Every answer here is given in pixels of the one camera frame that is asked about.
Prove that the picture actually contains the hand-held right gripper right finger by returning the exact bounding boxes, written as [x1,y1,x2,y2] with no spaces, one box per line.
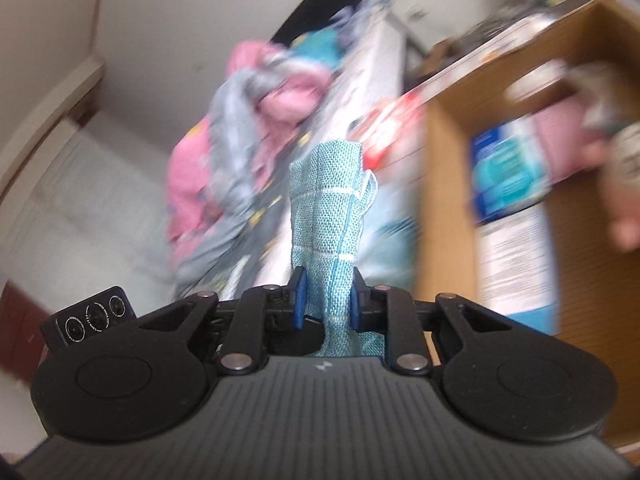
[351,266,507,377]

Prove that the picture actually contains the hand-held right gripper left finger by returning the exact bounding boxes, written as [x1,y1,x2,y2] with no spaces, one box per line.
[137,266,308,377]

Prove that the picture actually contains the teal checked towel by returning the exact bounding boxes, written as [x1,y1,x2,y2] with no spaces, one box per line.
[289,140,388,358]

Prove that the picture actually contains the large cardboard box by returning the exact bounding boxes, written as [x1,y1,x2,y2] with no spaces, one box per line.
[415,0,640,451]

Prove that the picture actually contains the pink cloth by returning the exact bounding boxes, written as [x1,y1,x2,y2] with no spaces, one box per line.
[530,100,608,186]

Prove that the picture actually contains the dark grey printed bedsheet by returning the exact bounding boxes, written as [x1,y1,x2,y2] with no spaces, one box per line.
[220,125,321,301]

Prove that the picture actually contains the pink grey duvet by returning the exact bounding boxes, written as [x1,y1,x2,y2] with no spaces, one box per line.
[165,40,341,286]

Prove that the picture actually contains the blue white face mask box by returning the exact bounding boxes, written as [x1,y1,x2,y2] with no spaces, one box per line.
[475,205,561,336]

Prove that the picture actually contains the red wet wipes pack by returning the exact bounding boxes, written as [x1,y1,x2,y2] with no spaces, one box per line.
[357,97,426,173]

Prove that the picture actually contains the blue cotton tissue pack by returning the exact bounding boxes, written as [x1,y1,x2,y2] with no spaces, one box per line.
[467,115,553,226]

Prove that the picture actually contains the teal printed pillow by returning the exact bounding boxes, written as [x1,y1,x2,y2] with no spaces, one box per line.
[290,27,346,68]

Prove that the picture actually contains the pink plush toy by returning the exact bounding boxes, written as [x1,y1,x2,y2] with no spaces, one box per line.
[597,122,640,253]

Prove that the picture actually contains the light blue cloth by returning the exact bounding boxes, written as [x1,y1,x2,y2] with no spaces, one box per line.
[332,0,393,48]

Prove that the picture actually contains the black headboard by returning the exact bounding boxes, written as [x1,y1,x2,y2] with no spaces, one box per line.
[270,0,371,43]

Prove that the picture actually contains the clear plastic bag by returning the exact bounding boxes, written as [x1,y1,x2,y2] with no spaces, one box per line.
[565,62,633,133]

